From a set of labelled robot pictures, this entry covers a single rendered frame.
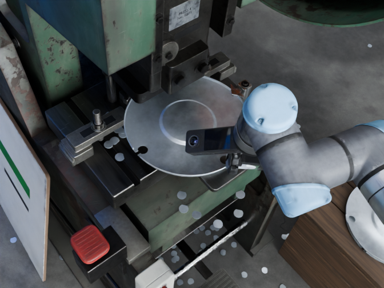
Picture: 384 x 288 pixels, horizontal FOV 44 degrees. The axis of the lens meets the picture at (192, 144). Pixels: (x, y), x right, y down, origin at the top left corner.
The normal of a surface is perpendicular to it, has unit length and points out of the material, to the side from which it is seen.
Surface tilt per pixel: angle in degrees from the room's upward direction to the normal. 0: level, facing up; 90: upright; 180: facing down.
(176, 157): 0
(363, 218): 0
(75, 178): 0
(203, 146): 38
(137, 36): 90
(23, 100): 74
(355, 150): 17
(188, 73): 90
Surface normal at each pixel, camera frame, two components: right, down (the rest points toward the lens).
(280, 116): 0.05, -0.28
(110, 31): 0.63, 0.66
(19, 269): 0.07, -0.57
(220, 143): -0.49, -0.23
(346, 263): -0.77, 0.49
